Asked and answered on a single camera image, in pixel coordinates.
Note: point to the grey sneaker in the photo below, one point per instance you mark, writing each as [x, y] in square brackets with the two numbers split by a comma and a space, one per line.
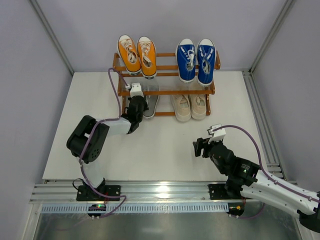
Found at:
[152, 101]

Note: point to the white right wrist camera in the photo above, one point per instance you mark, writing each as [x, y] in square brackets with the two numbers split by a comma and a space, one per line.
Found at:
[217, 133]

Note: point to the aluminium front rail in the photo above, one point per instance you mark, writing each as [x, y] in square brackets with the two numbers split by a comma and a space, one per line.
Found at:
[63, 191]

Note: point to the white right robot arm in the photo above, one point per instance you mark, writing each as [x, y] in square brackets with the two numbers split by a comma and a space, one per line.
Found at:
[248, 180]

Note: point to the aluminium corner frame post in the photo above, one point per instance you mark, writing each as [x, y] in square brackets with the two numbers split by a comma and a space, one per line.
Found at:
[269, 146]

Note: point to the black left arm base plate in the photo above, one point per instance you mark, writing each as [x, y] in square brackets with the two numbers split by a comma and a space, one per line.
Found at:
[86, 194]

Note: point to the left aluminium corner post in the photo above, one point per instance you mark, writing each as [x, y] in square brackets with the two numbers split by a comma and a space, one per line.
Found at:
[51, 34]

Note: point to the blue sneaker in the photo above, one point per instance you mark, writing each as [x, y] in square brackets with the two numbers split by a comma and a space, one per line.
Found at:
[185, 55]
[206, 55]

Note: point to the left controller board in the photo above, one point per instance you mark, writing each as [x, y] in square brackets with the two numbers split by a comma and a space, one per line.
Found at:
[95, 211]

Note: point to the right controller board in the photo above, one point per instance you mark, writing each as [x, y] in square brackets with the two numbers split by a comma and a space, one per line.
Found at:
[235, 211]

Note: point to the wooden shoe shelf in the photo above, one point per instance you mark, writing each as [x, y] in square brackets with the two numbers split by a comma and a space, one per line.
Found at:
[165, 83]

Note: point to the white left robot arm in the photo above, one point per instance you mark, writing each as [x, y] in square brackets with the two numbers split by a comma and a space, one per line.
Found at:
[86, 143]

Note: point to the controller board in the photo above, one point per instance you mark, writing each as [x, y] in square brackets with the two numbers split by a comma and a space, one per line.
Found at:
[95, 211]
[235, 211]

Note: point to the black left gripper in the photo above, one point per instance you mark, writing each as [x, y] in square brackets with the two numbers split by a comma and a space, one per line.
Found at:
[137, 103]

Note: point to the orange sneaker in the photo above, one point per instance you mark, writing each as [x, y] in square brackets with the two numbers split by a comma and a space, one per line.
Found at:
[148, 57]
[129, 55]

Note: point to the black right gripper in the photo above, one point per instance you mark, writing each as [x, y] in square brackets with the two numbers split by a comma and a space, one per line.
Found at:
[204, 147]

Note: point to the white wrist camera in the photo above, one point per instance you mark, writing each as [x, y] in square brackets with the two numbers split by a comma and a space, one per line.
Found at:
[135, 89]
[217, 133]

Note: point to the slotted cable duct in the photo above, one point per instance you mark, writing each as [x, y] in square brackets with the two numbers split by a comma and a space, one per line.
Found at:
[139, 208]

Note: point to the cream platform sneaker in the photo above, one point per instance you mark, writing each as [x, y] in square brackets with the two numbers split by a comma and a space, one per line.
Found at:
[197, 106]
[182, 107]

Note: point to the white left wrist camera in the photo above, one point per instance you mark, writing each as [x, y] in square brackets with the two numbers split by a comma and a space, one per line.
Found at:
[135, 89]

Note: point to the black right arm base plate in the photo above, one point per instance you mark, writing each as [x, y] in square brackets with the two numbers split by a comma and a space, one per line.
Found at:
[224, 191]

